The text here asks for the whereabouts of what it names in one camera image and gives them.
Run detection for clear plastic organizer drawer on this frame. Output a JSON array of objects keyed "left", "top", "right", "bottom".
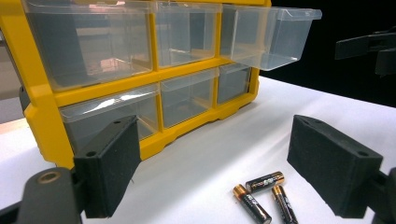
[{"left": 219, "top": 4, "right": 323, "bottom": 72}]

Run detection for rows of clear drawers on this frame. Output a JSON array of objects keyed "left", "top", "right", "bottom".
[{"left": 21, "top": 0, "right": 253, "bottom": 157}]

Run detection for black and gold battery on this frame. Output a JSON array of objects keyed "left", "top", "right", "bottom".
[
  {"left": 233, "top": 184, "right": 273, "bottom": 224},
  {"left": 271, "top": 185, "right": 299, "bottom": 224},
  {"left": 245, "top": 171, "right": 285, "bottom": 194}
]

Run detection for yellow and black organizer cabinet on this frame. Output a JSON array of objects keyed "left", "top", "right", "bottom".
[{"left": 0, "top": 0, "right": 272, "bottom": 171}]

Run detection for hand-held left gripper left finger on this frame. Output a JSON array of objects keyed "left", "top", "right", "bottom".
[{"left": 73, "top": 115, "right": 142, "bottom": 219}]

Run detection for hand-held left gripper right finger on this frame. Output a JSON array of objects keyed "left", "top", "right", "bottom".
[{"left": 286, "top": 114, "right": 384, "bottom": 219}]

